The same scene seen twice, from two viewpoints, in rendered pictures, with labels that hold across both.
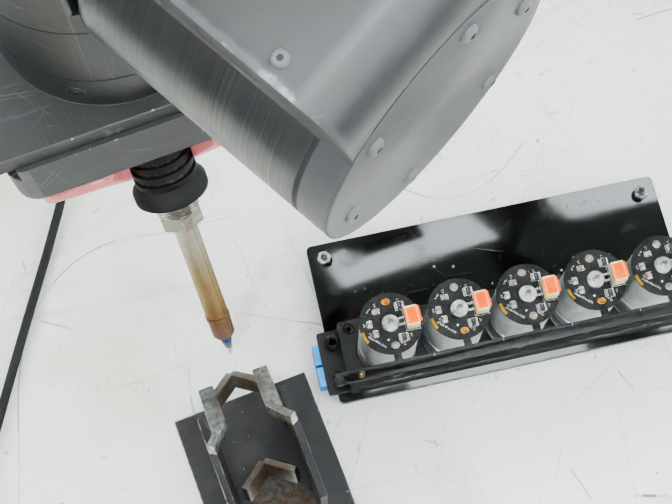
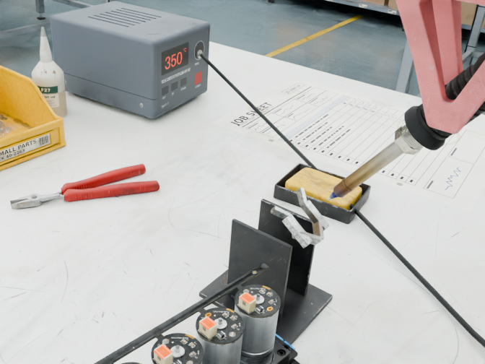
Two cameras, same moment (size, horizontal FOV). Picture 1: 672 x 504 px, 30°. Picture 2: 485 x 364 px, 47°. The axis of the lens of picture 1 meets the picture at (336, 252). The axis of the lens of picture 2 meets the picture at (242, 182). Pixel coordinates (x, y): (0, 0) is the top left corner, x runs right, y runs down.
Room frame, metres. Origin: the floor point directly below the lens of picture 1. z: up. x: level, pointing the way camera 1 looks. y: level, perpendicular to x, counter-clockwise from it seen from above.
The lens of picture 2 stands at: (0.30, -0.16, 1.02)
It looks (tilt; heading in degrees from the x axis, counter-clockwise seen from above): 30 degrees down; 145
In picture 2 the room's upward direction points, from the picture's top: 5 degrees clockwise
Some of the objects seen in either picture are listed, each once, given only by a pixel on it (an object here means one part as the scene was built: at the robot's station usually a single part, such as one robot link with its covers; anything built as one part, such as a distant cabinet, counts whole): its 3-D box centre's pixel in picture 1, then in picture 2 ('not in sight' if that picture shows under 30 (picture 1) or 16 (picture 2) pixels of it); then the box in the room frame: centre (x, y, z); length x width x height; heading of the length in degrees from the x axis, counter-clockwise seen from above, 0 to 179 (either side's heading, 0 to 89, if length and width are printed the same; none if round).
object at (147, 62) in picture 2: not in sight; (133, 58); (-0.32, 0.09, 0.80); 0.15 x 0.12 x 0.10; 28
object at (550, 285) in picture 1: (547, 287); (164, 355); (0.13, -0.08, 0.82); 0.01 x 0.01 x 0.01; 13
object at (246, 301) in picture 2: (409, 317); (248, 301); (0.12, -0.03, 0.82); 0.01 x 0.01 x 0.01; 13
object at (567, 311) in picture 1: (583, 295); not in sight; (0.14, -0.10, 0.79); 0.02 x 0.02 x 0.05
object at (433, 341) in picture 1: (453, 323); (217, 357); (0.13, -0.05, 0.79); 0.02 x 0.02 x 0.05
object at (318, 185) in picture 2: not in sight; (322, 191); (-0.02, 0.15, 0.76); 0.07 x 0.05 x 0.02; 28
